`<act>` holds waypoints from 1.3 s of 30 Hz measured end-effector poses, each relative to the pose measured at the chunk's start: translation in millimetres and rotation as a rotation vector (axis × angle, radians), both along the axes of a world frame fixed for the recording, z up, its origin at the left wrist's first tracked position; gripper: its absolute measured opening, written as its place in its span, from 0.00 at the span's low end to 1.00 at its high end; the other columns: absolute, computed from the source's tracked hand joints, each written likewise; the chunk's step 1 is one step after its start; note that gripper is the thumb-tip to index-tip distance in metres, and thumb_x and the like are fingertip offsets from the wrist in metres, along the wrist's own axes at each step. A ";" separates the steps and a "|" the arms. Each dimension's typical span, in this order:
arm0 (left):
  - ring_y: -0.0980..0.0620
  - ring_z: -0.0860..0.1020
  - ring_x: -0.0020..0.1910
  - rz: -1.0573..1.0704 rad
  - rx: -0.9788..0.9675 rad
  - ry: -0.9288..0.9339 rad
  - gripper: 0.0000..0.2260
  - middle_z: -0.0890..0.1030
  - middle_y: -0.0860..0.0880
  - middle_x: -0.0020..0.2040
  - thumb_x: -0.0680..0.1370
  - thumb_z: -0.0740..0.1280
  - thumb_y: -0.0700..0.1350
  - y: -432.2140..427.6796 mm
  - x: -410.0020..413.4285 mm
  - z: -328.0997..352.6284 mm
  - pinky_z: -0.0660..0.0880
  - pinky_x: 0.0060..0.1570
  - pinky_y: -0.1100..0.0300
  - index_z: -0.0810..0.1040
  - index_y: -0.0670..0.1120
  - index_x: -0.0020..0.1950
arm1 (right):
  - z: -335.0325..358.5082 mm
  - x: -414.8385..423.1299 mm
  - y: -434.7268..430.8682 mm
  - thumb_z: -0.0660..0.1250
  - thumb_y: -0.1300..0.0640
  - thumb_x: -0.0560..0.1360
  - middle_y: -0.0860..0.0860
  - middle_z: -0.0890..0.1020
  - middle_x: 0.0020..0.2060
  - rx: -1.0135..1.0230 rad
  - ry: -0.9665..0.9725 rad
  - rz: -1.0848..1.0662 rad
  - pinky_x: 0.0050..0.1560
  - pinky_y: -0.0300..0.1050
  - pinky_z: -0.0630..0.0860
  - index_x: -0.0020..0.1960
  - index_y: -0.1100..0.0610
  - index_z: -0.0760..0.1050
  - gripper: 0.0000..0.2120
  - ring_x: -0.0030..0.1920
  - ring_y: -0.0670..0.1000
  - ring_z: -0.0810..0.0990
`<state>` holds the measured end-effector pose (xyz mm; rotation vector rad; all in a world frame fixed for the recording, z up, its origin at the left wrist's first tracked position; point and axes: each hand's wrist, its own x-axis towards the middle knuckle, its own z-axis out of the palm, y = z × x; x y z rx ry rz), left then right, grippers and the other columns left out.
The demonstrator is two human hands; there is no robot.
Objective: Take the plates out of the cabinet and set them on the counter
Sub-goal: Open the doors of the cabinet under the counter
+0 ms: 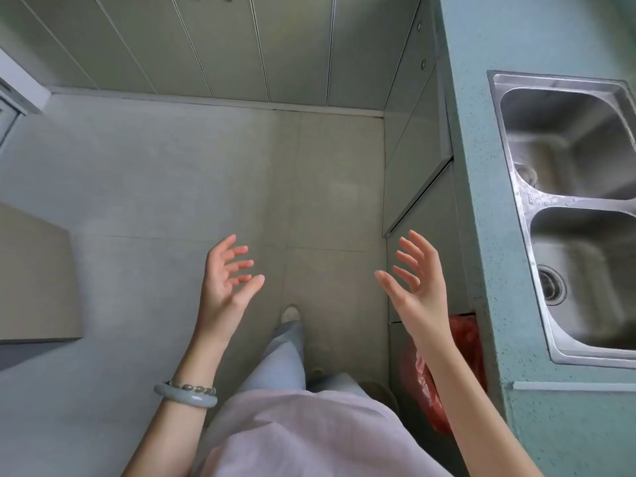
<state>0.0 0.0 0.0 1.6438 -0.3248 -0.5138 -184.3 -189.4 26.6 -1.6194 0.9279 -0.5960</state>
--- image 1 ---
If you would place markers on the person's left hand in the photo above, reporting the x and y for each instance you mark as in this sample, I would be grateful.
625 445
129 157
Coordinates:
223 293

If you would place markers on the person's right hand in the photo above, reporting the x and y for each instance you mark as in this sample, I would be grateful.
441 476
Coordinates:
422 303

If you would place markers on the person's right forearm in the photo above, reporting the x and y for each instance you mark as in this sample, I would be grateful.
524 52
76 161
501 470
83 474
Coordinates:
472 417

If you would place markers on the person's left forearm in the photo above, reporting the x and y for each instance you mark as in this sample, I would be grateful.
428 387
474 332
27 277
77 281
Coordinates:
169 437

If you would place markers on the person's white shoe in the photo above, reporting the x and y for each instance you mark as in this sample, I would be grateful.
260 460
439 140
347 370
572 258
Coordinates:
290 314

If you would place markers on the person's light blue trousers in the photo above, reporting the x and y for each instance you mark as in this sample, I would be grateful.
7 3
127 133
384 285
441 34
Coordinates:
283 362

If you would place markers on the person's pink shirt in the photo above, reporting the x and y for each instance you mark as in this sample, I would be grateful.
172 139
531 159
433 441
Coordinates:
308 432

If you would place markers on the red plastic bag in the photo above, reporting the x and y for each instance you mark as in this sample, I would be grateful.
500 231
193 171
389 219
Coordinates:
420 387

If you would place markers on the pale green jade bangle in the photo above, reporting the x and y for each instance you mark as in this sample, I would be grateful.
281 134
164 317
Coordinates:
184 400

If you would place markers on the beige refrigerator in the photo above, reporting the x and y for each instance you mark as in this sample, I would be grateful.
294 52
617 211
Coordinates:
35 273

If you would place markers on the stainless steel double sink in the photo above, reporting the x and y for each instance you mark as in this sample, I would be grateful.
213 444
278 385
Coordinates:
571 144

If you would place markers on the sliding glass door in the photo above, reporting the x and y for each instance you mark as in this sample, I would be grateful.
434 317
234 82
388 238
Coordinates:
15 94

